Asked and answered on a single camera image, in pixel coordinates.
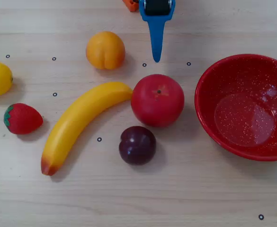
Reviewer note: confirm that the red speckled bowl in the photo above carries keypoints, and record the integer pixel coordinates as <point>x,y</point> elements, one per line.
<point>242,113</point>

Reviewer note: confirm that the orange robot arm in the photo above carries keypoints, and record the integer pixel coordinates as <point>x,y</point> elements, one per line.
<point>130,4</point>

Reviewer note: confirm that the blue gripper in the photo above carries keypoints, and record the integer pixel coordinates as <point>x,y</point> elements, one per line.
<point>156,7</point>

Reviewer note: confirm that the dark purple plastic plum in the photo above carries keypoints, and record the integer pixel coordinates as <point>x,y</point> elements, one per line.
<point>137,145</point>

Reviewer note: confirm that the yellow plastic banana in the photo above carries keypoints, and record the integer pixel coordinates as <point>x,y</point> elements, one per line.
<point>81,111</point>

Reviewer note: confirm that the red plastic apple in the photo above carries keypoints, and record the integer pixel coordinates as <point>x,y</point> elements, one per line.
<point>157,104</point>

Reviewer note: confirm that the orange plastic peach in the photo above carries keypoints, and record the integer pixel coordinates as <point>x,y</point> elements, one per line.
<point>105,49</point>

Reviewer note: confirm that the red plastic strawberry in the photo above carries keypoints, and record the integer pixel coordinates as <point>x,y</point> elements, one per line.
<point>23,119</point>

